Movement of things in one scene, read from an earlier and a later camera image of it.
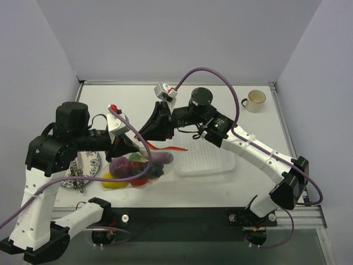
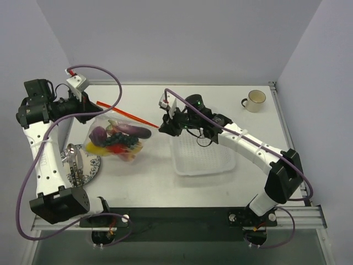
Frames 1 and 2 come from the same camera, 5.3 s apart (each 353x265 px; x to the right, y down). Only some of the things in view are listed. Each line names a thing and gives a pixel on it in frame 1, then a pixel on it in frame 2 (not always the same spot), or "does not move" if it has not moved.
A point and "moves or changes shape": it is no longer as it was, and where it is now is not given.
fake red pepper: (139, 181) moves or changes shape
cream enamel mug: (255, 98) does not move
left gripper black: (113, 146) -> (81, 107)
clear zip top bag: (133, 165) moves or changes shape
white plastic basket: (195, 156) does not move
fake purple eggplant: (161, 158) moves or changes shape
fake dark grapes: (156, 170) moves or changes shape
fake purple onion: (120, 167) moves or changes shape
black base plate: (218, 224) does not move
